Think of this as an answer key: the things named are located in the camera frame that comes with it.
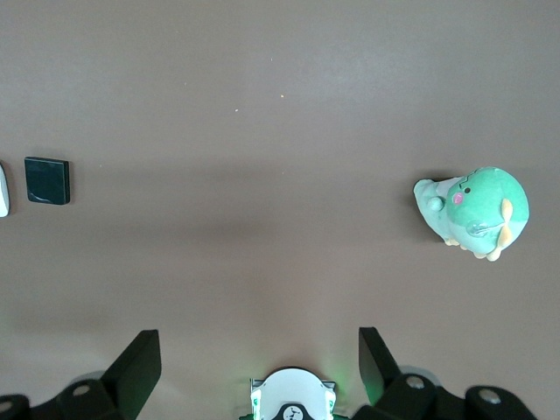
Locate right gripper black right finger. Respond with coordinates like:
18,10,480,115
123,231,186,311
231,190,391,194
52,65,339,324
356,326,439,420

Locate small black phone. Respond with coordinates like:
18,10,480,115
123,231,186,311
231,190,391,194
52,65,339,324
24,156,71,206

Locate green dinosaur plush toy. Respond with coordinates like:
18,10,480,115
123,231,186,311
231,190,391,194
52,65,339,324
412,165,530,263

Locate white computer mouse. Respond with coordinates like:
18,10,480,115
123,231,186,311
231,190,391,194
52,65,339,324
0,162,11,219

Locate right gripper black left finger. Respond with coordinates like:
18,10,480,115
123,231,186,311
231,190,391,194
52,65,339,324
56,329,163,420

